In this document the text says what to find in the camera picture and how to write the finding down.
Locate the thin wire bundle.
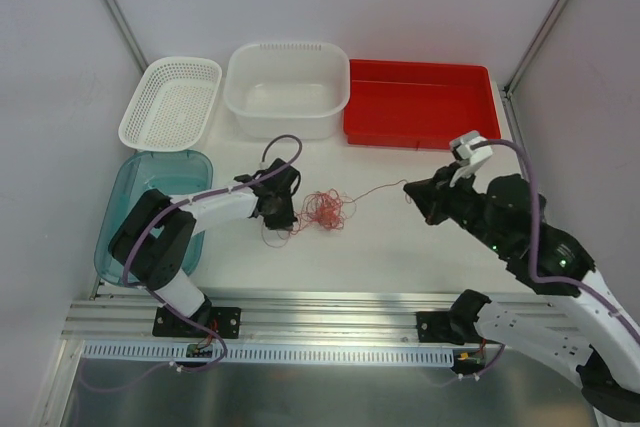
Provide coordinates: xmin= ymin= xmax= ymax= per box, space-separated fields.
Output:
xmin=262 ymin=177 xmax=409 ymax=251

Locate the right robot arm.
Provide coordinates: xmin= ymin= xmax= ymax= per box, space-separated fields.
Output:
xmin=403 ymin=164 xmax=639 ymax=423

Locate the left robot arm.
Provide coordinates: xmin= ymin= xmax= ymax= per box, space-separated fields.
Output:
xmin=108 ymin=158 xmax=301 ymax=336

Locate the red plastic tray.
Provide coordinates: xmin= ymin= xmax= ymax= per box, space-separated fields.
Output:
xmin=343 ymin=59 xmax=501 ymax=150

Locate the teal translucent plastic bin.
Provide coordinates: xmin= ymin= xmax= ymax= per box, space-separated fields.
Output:
xmin=94 ymin=150 xmax=214 ymax=287

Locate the white plastic tub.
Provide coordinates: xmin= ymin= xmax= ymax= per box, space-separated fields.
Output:
xmin=223 ymin=42 xmax=351 ymax=140

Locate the white perforated plastic basket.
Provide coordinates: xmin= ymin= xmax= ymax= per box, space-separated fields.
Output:
xmin=118 ymin=56 xmax=222 ymax=152

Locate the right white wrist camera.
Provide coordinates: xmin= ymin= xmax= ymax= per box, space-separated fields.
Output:
xmin=449 ymin=131 xmax=493 ymax=187

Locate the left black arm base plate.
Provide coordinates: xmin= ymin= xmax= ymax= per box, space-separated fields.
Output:
xmin=152 ymin=307 xmax=242 ymax=339

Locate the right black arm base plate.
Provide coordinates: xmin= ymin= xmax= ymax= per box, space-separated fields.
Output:
xmin=415 ymin=311 xmax=465 ymax=345

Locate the white slotted cable duct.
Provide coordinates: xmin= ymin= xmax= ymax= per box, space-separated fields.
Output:
xmin=83 ymin=341 xmax=454 ymax=368

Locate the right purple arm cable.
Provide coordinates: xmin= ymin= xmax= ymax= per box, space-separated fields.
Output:
xmin=424 ymin=139 xmax=640 ymax=388

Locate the aluminium mounting rail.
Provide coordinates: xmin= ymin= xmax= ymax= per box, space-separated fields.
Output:
xmin=61 ymin=288 xmax=457 ymax=345

